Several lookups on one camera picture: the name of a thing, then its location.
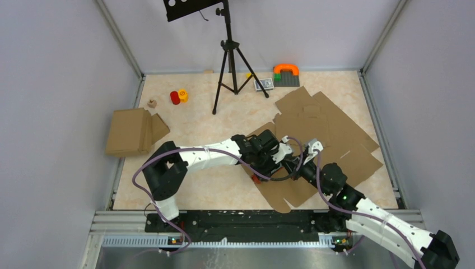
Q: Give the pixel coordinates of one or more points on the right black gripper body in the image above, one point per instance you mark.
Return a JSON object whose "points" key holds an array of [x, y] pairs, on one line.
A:
{"points": [[308, 171]]}

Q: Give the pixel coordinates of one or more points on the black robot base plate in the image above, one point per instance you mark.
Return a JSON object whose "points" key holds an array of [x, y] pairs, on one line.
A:
{"points": [[252, 226]]}

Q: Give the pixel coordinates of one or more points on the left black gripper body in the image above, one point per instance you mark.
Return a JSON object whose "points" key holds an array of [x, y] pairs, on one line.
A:
{"points": [[265, 164]]}

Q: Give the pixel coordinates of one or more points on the playing card deck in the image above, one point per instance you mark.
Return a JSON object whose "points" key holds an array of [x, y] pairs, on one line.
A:
{"points": [[267, 84]]}

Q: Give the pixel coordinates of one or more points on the folded brown cardboard box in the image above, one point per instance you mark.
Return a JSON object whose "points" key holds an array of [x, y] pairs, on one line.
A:
{"points": [[134, 132]]}

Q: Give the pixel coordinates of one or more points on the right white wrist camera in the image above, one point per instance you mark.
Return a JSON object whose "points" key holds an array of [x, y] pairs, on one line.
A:
{"points": [[311, 150]]}

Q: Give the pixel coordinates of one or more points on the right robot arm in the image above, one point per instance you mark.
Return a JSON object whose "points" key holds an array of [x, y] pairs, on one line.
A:
{"points": [[417, 248]]}

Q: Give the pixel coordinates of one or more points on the black camera tripod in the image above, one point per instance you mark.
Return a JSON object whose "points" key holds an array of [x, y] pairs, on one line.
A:
{"points": [[229, 47]]}

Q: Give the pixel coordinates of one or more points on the black perforated plate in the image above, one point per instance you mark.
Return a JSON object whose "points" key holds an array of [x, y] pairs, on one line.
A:
{"points": [[178, 8]]}

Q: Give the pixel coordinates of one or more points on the orange arch toy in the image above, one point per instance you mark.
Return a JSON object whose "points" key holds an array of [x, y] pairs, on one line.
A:
{"points": [[287, 67]]}

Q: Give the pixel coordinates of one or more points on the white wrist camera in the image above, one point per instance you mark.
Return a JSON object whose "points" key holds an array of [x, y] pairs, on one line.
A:
{"points": [[311, 150], [283, 150]]}

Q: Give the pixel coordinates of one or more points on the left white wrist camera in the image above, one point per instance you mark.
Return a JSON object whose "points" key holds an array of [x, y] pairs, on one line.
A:
{"points": [[283, 150]]}

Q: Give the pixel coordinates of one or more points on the large flat cardboard sheet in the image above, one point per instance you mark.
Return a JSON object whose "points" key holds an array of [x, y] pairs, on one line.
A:
{"points": [[304, 116]]}

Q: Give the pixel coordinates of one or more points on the yellow toy block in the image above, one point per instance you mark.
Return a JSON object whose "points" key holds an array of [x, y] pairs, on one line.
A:
{"points": [[183, 95]]}

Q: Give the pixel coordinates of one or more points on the small wooden cube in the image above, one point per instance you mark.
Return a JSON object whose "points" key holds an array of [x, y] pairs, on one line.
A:
{"points": [[152, 103]]}

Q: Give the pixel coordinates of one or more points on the red cylinder toy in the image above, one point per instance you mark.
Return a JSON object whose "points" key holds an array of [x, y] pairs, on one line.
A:
{"points": [[175, 98]]}

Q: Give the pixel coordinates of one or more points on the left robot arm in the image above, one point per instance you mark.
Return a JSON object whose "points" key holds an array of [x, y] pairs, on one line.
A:
{"points": [[166, 169]]}

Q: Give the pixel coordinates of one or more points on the red paper box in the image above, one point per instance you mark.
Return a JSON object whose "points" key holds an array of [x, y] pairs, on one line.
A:
{"points": [[255, 179]]}

